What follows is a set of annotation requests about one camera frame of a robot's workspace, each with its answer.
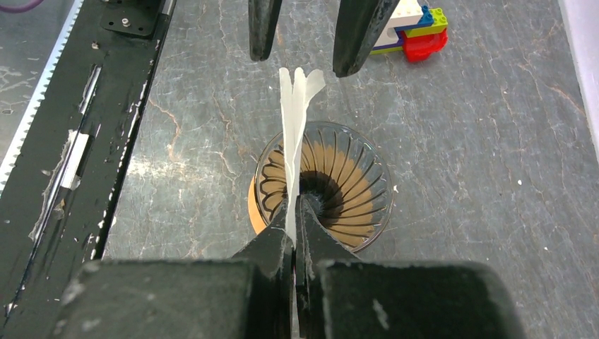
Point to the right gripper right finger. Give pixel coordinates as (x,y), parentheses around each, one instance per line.
(342,296)

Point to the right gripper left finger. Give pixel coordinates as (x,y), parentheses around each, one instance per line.
(248,295)

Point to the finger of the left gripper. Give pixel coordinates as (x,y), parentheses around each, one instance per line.
(358,27)
(263,17)

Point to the white paper coffee filter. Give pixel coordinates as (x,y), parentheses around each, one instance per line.
(296,92)

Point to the glass cone dripper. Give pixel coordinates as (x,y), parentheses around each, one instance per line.
(343,175)

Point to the multicoloured block stack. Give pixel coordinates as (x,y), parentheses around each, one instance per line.
(414,20)

